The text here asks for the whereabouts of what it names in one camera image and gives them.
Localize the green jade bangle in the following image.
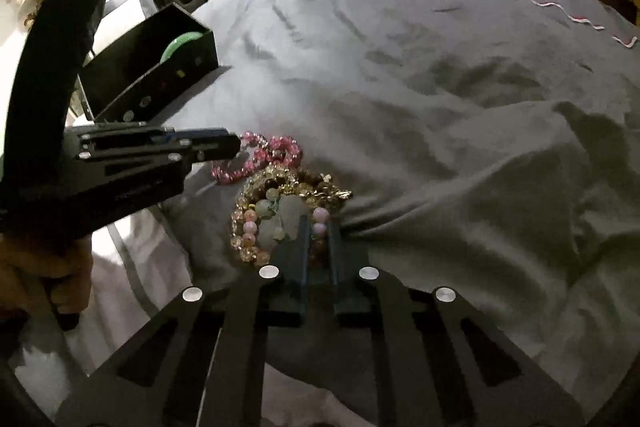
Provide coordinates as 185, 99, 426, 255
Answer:
160, 31, 206, 64

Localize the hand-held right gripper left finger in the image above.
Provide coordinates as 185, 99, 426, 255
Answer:
52, 214, 313, 427

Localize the black jewelry box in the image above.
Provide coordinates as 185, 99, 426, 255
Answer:
80, 2, 221, 125

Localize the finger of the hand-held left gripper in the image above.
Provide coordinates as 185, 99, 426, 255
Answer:
74, 132, 243, 166
95, 121, 234, 142

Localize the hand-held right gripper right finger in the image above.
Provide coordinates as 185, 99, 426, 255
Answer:
325, 219, 586, 427

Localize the grey duvet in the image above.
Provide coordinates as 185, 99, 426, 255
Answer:
160, 0, 640, 413

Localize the person's left hand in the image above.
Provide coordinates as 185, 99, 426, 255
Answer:
0, 229, 96, 318

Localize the white striped bed sheet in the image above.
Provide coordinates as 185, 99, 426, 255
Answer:
10, 202, 386, 427

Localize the pile of mixed bead bracelets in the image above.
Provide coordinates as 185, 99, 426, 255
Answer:
230, 167, 353, 265

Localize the pink bead bracelet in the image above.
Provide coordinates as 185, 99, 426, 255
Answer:
210, 132, 303, 185

